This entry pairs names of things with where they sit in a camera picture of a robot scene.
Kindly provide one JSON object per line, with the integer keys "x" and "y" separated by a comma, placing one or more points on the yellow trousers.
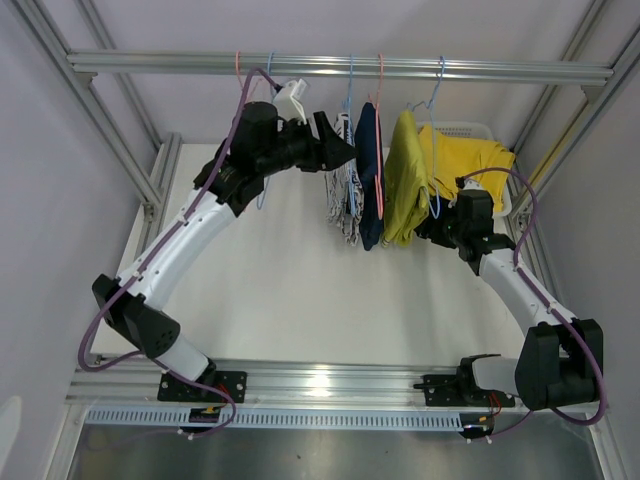
{"x": 445, "y": 158}

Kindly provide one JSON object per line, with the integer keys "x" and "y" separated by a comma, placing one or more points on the aluminium frame right post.
{"x": 564, "y": 116}

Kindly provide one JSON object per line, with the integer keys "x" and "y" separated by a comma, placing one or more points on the pink hanger of navy trousers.
{"x": 379, "y": 170}

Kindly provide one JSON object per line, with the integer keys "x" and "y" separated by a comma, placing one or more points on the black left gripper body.
{"x": 301, "y": 150}

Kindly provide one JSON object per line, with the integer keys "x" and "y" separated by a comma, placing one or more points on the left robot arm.
{"x": 261, "y": 143}

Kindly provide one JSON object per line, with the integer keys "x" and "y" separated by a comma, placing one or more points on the aluminium frame post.
{"x": 564, "y": 116}
{"x": 152, "y": 188}

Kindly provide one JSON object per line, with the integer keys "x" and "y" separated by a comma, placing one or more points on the black white print trousers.
{"x": 345, "y": 201}

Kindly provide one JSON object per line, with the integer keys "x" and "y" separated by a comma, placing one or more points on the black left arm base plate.
{"x": 231, "y": 383}

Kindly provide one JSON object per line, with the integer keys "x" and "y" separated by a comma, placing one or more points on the aluminium hanging rail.
{"x": 367, "y": 67}

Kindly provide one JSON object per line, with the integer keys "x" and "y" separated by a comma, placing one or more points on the blue hanger of print trousers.
{"x": 350, "y": 100}

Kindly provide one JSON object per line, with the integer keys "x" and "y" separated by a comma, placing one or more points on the navy blue trousers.
{"x": 370, "y": 228}

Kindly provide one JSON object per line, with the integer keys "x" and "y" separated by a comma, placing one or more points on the white plastic basket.
{"x": 496, "y": 183}

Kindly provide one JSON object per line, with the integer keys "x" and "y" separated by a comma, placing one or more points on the white slotted cable duct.
{"x": 419, "y": 421}

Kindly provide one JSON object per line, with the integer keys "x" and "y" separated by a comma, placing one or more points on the olive green trousers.
{"x": 406, "y": 183}

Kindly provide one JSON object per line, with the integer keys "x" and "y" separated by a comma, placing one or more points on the aluminium frame left post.
{"x": 152, "y": 188}

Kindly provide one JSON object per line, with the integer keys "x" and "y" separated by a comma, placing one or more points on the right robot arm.
{"x": 561, "y": 361}

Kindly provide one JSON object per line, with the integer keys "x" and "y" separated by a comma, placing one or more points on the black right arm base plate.
{"x": 446, "y": 390}

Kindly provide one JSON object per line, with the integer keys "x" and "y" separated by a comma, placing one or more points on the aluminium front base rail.
{"x": 270, "y": 384}

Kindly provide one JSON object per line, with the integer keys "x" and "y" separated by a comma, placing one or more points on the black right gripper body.
{"x": 443, "y": 232}

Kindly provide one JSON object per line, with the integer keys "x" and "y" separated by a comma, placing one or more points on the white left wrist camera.
{"x": 288, "y": 101}

